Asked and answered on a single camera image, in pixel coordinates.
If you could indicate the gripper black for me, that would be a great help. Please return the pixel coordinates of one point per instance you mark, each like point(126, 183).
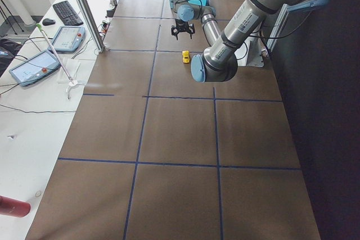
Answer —
point(182, 26)

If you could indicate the yellow beetle toy car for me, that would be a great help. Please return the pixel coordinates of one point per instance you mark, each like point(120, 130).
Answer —
point(185, 57)

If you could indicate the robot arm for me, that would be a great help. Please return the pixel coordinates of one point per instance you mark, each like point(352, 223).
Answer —
point(218, 62)

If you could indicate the black computer keyboard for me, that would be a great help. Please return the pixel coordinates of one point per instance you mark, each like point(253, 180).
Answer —
point(67, 14)

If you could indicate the upper teach pendant tablet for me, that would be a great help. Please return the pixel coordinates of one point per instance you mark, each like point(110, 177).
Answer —
point(68, 39)

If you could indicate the teach pendant tablet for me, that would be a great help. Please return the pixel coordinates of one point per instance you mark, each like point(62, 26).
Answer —
point(35, 69)
point(68, 39)

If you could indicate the black computer mouse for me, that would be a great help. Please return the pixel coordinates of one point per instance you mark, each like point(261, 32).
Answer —
point(48, 21)

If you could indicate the lower teach pendant tablet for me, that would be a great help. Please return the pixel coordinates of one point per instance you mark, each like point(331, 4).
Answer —
point(35, 69)

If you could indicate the red cylinder bottle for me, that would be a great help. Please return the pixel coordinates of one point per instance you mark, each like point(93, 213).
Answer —
point(15, 208)

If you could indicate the white camera pole base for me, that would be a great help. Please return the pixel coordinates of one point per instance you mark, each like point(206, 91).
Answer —
point(250, 53)

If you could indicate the aluminium frame post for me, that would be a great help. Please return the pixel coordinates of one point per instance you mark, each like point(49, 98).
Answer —
point(92, 26)

